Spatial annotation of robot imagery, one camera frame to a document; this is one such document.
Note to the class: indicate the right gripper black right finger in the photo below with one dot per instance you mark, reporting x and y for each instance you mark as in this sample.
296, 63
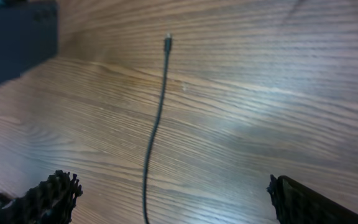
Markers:
295, 203

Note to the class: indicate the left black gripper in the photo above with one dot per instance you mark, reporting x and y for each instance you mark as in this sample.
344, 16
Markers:
28, 36

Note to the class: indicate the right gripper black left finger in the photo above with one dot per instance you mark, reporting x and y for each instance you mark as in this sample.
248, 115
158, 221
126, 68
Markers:
51, 202

